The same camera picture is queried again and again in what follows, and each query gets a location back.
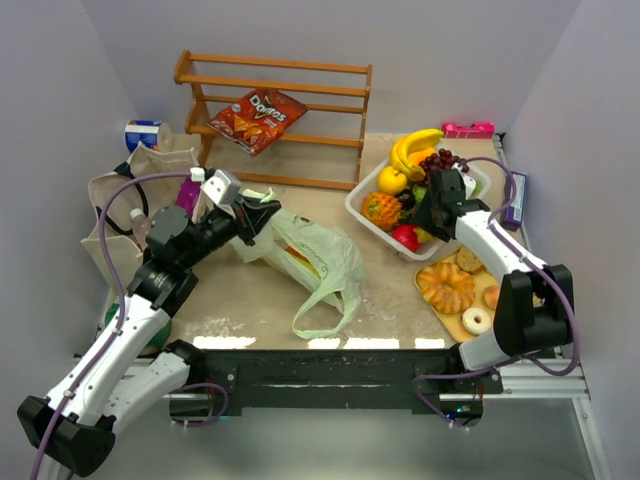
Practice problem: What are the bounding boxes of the bundt cake ring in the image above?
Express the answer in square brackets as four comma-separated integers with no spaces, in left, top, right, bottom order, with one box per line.
[416,261,477,316]

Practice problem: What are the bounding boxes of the clear plastic water bottle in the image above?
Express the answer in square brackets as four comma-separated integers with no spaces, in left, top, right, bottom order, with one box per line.
[130,208,151,251]

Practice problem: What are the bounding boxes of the white fruit tray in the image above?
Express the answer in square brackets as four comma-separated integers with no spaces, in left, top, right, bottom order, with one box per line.
[344,153,494,263]

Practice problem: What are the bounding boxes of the Doritos chip bag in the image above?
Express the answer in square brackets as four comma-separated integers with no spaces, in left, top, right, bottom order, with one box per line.
[208,89,308,157]

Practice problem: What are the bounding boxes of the light green plastic bag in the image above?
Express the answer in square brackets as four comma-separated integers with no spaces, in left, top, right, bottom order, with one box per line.
[231,209,365,340]

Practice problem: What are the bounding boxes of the green grapes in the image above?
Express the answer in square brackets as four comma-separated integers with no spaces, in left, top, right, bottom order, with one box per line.
[472,180,484,198]

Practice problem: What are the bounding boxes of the green cloth bundle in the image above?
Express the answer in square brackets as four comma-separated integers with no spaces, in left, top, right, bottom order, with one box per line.
[103,301,172,358]

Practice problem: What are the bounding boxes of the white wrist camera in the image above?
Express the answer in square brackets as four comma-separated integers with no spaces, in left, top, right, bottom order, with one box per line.
[461,173,477,199]
[190,167,241,207]

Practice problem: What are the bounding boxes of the brown bread slice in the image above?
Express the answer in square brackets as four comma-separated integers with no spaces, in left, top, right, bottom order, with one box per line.
[455,247,485,275]

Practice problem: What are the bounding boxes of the purple snack bag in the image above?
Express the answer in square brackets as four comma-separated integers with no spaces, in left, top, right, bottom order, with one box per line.
[175,178,200,215]

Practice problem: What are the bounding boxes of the yellow star fruit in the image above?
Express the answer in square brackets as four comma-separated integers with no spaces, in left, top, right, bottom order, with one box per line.
[414,227,436,244]

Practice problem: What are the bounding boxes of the white glazed donut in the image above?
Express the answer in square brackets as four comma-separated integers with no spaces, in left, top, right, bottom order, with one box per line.
[461,307,493,336]

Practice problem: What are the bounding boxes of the yellow bread tray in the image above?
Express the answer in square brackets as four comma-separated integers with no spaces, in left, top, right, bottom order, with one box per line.
[414,248,498,342]

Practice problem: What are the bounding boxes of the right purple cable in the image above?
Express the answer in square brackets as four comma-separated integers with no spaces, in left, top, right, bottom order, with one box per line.
[454,156,581,377]

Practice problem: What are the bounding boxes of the purple box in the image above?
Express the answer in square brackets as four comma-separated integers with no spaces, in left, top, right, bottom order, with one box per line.
[500,171,528,232]

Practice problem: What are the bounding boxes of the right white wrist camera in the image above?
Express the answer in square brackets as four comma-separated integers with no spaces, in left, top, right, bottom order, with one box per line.
[461,173,477,199]

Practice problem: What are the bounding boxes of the red apple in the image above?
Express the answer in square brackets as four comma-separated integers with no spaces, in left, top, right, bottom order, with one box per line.
[392,224,420,252]

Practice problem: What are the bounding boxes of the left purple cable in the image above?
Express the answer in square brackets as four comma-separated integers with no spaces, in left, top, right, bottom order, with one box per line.
[29,172,201,480]

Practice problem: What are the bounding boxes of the yellow banana bunch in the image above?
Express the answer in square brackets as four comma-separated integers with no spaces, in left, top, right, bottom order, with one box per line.
[390,128,444,182]

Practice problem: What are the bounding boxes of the yellow apple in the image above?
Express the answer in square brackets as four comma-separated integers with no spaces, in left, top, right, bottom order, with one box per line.
[377,166,408,196]

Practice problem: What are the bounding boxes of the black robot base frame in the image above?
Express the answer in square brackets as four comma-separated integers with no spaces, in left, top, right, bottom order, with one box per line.
[164,340,503,427]

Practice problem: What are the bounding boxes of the pink box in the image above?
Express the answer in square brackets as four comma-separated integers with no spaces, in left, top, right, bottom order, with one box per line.
[441,122,495,139]

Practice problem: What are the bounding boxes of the purple cable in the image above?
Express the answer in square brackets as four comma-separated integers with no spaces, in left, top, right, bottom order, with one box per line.
[29,172,201,480]
[454,156,581,377]

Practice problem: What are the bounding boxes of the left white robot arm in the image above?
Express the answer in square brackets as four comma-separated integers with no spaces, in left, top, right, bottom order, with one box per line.
[17,195,281,478]

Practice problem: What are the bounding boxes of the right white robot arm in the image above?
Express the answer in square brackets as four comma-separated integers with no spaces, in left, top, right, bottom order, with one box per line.
[414,169,580,376]

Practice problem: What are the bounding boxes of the green leafy vegetable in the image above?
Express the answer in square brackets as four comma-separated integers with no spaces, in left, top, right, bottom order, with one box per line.
[395,184,428,217]

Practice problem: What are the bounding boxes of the wooden shelf rack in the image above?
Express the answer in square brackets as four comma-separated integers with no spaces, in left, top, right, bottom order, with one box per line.
[173,50,373,192]

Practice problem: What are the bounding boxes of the beige canvas tote bag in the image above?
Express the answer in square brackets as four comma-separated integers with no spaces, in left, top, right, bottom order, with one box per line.
[88,145,213,285]

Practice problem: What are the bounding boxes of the orange spiky horned melon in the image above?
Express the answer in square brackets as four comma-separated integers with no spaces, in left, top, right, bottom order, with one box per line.
[360,192,402,232]

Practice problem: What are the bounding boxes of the dark red grapes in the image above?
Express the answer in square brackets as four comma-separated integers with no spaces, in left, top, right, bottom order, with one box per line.
[419,148,462,174]

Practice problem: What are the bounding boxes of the small orange pumpkin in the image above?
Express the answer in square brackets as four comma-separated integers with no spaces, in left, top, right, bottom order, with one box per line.
[285,246,310,263]

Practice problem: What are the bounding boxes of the blue white can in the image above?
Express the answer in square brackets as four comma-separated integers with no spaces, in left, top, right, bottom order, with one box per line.
[124,120,173,153]

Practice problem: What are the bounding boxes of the round peach bun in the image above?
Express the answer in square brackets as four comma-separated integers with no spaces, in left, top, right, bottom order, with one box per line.
[483,285,500,310]

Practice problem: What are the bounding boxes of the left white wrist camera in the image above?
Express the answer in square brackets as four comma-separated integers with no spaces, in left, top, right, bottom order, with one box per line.
[190,167,241,207]

